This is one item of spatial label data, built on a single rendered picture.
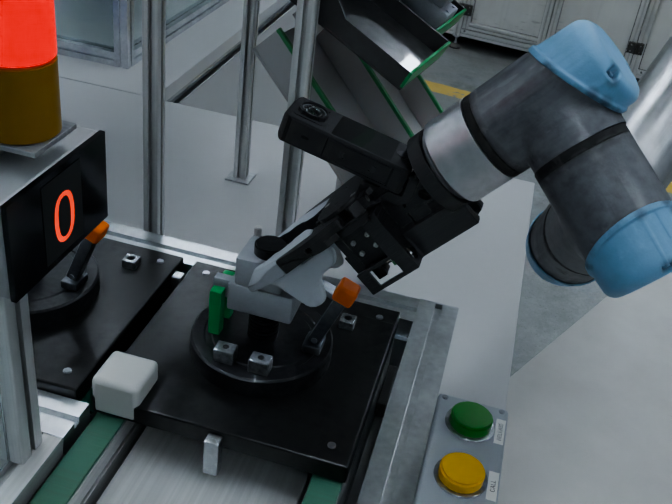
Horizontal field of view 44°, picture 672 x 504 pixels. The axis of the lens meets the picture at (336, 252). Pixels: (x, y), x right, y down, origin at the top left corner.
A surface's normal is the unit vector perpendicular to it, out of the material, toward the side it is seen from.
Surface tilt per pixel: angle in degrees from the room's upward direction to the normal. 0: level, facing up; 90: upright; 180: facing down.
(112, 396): 90
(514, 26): 90
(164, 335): 0
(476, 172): 97
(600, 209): 74
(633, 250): 68
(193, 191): 0
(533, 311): 0
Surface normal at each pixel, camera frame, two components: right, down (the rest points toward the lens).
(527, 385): 0.12, -0.83
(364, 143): 0.34, -0.76
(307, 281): -0.14, 0.42
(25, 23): 0.58, 0.50
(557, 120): -0.37, 0.03
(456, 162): -0.37, 0.36
